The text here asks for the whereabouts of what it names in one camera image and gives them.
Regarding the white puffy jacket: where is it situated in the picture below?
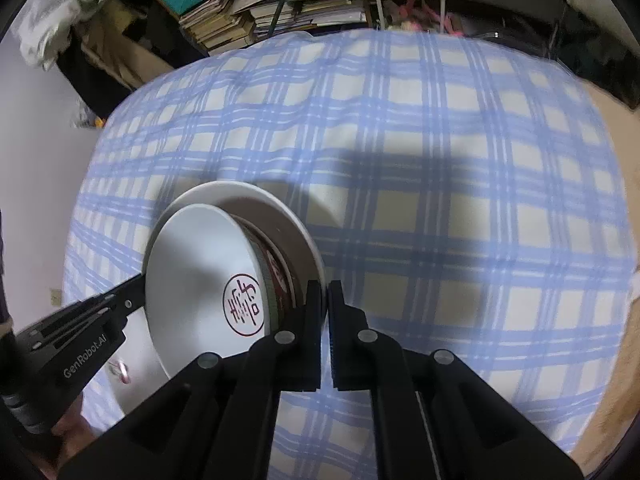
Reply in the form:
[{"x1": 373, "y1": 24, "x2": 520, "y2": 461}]
[{"x1": 10, "y1": 0, "x2": 105, "y2": 70}]

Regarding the white bowl red seal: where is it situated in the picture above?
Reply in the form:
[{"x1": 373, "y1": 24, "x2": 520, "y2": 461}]
[{"x1": 145, "y1": 204, "x2": 297, "y2": 376}]

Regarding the white bowl orange label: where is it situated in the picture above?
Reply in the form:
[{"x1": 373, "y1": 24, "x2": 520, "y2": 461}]
[{"x1": 142, "y1": 180, "x2": 326, "y2": 306}]

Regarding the person's left hand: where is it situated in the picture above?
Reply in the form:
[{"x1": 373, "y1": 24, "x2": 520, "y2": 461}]
[{"x1": 52, "y1": 393, "x2": 98, "y2": 467}]

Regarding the beige blanket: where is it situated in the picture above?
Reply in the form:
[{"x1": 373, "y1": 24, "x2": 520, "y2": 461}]
[{"x1": 569, "y1": 79, "x2": 640, "y2": 476}]

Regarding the stack of books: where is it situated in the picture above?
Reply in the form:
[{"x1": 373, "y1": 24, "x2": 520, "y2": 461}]
[{"x1": 178, "y1": 0, "x2": 255, "y2": 56}]

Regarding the blue plaid tablecloth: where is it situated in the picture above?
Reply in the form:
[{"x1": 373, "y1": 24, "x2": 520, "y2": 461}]
[{"x1": 63, "y1": 29, "x2": 638, "y2": 453}]

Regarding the large white cherry plate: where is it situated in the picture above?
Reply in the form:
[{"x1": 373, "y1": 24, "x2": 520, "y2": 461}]
[{"x1": 106, "y1": 318, "x2": 168, "y2": 414}]

